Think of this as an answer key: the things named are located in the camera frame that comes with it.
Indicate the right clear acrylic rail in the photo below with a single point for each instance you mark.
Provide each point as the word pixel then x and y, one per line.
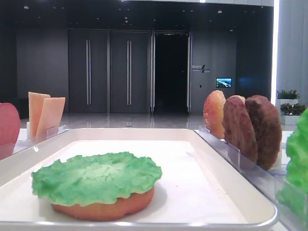
pixel 269 182

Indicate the inner brown meat patty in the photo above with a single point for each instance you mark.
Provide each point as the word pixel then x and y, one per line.
pixel 238 128

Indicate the green lettuce leaf on tray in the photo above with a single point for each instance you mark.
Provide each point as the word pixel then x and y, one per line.
pixel 101 178

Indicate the dark double door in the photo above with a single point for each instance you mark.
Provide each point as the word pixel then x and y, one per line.
pixel 108 71

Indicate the lower potted plant planter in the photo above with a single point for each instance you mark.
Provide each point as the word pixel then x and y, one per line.
pixel 290 113

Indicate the white rectangular tray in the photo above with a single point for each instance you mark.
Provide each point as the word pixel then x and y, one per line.
pixel 198 191

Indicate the wall display screen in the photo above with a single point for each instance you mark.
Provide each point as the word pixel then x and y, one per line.
pixel 223 82

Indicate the green lettuce leaf in holder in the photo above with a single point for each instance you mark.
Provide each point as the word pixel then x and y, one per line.
pixel 297 168

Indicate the bottom bun slice on tray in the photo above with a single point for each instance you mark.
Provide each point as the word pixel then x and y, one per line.
pixel 108 212

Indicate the potted plant planter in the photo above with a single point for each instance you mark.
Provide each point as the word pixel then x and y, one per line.
pixel 290 113
pixel 286 96

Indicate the upper potted plant planter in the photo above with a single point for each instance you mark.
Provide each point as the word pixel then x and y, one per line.
pixel 286 96

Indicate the left clear acrylic rail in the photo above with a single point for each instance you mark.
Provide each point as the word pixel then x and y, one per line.
pixel 11 149

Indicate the orange cheese slice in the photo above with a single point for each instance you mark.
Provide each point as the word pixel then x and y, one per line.
pixel 35 103
pixel 51 115

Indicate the front orange cheese slice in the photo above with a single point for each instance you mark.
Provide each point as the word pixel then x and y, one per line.
pixel 51 115

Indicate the rear orange cheese slice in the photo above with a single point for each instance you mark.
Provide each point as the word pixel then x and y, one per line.
pixel 35 103

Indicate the brown meat patty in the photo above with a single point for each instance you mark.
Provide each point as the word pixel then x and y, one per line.
pixel 265 119
pixel 238 128

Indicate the outer brown meat patty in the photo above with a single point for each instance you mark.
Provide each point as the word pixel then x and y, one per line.
pixel 265 119

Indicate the clear acrylic rail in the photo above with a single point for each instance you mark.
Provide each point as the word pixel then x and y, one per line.
pixel 11 149
pixel 269 182

